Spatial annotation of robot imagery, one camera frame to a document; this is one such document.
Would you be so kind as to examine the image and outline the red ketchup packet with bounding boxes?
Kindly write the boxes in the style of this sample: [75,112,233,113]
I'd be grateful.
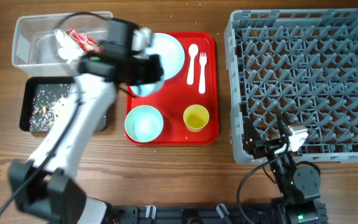
[66,29,102,53]

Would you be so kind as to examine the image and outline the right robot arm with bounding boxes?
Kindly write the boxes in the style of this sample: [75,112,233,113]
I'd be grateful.
[236,114,321,223]

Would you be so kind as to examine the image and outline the light blue plate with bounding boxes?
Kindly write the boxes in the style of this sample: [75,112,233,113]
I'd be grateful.
[145,33,185,80]

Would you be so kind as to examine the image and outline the white plastic spoon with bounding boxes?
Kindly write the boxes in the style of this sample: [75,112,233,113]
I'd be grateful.
[186,44,198,85]

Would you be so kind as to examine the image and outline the white napkin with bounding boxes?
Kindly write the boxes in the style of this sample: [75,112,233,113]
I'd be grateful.
[53,29,85,64]

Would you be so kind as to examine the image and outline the mint green bowl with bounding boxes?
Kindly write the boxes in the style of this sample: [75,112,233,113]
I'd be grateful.
[124,105,164,143]

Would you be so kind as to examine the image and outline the black plastic tray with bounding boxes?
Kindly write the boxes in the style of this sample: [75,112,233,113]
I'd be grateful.
[19,76,110,133]

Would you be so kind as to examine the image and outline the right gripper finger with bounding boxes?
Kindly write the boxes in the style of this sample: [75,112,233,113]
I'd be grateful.
[276,113,291,140]
[244,118,264,146]

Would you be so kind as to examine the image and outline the grey dishwasher rack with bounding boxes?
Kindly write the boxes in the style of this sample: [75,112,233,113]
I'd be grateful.
[224,8,358,165]

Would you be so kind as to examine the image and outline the red serving tray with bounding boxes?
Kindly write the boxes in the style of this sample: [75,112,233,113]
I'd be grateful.
[125,32,219,146]

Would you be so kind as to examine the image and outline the yellow plastic cup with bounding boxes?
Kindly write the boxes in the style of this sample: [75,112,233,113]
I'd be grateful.
[183,105,210,133]

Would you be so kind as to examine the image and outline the clear plastic bin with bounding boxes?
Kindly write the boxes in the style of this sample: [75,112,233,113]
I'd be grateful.
[12,13,108,77]

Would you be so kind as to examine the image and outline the light blue small bowl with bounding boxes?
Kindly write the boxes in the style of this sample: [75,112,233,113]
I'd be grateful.
[130,77,165,97]

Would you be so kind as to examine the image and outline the rice food scraps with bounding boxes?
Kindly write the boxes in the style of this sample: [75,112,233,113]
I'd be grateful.
[29,83,71,133]

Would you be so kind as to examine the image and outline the white plastic fork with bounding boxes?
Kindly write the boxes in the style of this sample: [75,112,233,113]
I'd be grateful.
[198,52,208,94]

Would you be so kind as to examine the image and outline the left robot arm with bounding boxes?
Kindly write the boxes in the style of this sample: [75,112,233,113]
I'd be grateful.
[8,18,163,223]

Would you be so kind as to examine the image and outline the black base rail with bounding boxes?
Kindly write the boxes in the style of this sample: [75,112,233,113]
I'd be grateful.
[104,202,328,224]

